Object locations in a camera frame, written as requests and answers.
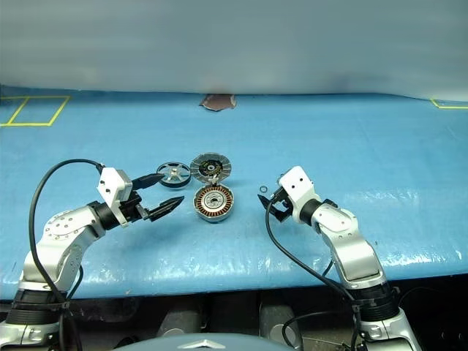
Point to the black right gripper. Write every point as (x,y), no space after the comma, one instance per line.
(282,203)

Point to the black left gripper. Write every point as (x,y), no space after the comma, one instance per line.
(133,212)

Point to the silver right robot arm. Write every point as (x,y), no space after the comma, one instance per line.
(351,252)

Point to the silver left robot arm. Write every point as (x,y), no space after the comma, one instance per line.
(62,226)

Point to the silver motor stator housing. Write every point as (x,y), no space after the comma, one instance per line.
(214,202)

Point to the motor cover with circuit board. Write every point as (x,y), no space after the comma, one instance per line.
(211,167)

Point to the blue table cover sheet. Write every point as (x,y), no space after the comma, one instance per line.
(329,146)

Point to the brown torn patch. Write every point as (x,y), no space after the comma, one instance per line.
(217,101)

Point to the dark rounded grey shape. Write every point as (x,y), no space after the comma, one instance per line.
(279,325)
(177,321)

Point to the grey robot torso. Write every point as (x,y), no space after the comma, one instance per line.
(204,343)

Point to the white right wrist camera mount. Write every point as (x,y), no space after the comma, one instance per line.
(298,183)

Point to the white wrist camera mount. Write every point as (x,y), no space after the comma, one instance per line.
(111,183)
(298,183)

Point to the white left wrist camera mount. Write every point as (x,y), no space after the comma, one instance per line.
(111,183)

